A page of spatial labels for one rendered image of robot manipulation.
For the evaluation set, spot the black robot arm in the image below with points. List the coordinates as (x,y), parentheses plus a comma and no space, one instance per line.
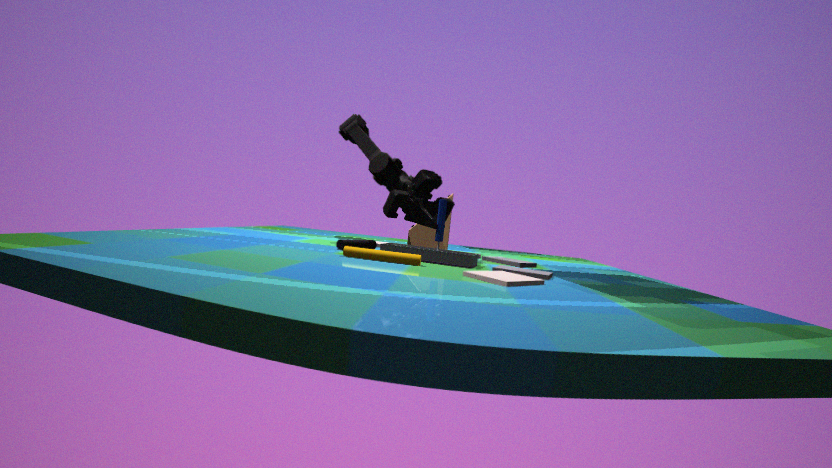
(386,171)

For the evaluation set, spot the blue stylus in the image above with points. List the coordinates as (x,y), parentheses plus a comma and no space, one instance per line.
(441,221)

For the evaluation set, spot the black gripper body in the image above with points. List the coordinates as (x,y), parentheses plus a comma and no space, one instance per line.
(400,197)

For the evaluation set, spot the grey keyboard with keys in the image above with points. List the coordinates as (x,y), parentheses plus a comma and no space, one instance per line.
(434,255)

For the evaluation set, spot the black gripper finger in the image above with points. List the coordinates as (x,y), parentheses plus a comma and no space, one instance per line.
(417,213)
(434,210)

